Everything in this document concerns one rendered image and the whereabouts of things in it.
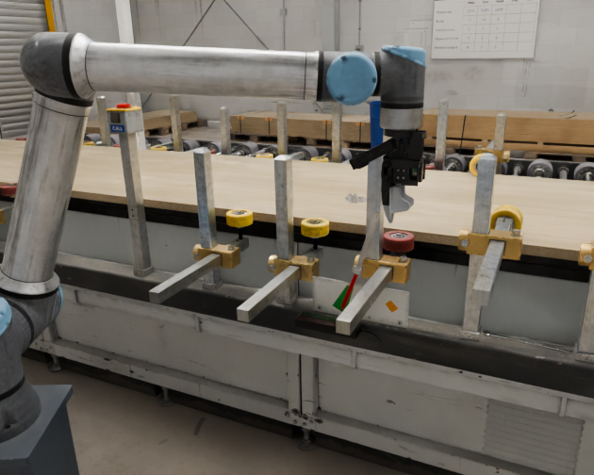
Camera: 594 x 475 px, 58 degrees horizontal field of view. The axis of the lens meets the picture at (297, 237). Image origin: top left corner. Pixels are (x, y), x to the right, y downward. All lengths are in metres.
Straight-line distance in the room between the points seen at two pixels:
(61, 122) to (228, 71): 0.40
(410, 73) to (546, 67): 7.29
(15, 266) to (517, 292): 1.25
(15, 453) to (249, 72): 0.90
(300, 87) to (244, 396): 1.35
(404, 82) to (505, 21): 7.33
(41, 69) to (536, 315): 1.30
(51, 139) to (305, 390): 1.17
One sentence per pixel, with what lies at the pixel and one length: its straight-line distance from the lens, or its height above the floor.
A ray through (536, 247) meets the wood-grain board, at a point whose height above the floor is 0.90.
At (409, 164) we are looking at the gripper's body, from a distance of 1.17.
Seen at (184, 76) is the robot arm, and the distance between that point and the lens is 1.02.
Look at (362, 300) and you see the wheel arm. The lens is 1.17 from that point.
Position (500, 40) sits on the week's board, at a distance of 8.45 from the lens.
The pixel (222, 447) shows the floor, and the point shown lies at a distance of 2.13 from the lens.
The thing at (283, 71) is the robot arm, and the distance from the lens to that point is 1.00.
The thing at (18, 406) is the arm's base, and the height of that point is 0.66.
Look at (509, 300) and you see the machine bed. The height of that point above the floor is 0.72.
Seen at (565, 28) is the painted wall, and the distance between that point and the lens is 8.39.
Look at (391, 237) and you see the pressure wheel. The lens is 1.41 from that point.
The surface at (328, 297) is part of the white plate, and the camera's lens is 1.44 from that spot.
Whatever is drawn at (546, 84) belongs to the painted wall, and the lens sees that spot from 8.42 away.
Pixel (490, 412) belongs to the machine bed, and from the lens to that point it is 1.79.
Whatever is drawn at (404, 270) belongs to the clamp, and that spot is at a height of 0.86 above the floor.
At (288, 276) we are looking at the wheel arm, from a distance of 1.38.
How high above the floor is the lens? 1.37
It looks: 19 degrees down
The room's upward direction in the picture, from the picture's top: 1 degrees counter-clockwise
